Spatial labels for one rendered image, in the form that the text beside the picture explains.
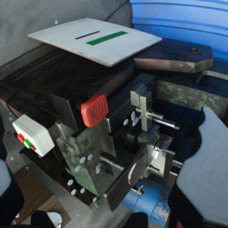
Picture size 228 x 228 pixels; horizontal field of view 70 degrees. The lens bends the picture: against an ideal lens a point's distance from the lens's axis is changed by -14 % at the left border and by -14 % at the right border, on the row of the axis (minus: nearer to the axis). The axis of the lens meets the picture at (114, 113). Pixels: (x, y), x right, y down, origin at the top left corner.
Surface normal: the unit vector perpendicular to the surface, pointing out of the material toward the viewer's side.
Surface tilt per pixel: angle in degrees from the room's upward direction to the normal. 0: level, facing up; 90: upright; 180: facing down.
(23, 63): 0
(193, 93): 90
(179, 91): 90
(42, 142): 0
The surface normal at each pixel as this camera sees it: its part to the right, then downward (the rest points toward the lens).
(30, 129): -0.13, -0.78
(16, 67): 0.80, 0.29
